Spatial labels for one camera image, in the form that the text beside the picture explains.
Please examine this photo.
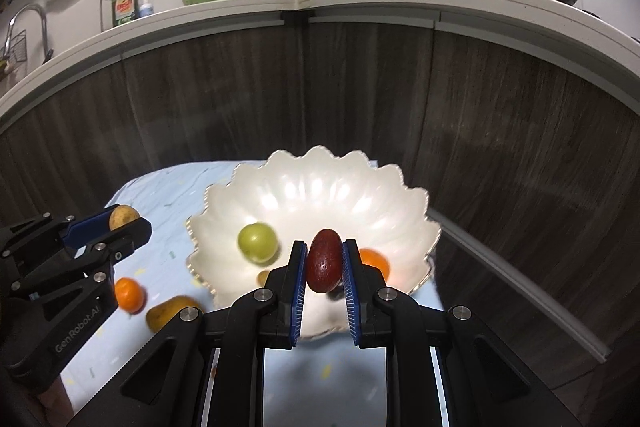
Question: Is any orange tangerine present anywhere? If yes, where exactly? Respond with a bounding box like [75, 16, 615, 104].
[359, 248, 390, 282]
[115, 277, 145, 314]

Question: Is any small brown longan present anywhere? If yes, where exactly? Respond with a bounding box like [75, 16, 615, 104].
[108, 205, 140, 231]

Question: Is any red oval grape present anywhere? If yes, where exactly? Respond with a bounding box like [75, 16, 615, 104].
[306, 229, 343, 294]

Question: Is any green round fruit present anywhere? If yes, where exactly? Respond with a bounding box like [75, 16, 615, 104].
[236, 222, 279, 265]

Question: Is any yellow mango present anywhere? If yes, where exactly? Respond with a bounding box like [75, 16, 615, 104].
[145, 296, 203, 334]

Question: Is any white scalloped plate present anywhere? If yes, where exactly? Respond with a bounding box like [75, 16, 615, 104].
[186, 145, 442, 308]

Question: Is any chrome faucet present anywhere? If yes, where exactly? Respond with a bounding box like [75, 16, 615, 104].
[2, 3, 54, 64]

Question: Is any green dish soap bottle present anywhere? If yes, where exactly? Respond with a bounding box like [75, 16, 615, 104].
[112, 0, 139, 26]

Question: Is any blue pump bottle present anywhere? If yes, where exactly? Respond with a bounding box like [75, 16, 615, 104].
[138, 0, 154, 18]

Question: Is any metal rail strip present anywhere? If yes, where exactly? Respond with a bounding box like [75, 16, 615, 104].
[426, 208, 612, 364]

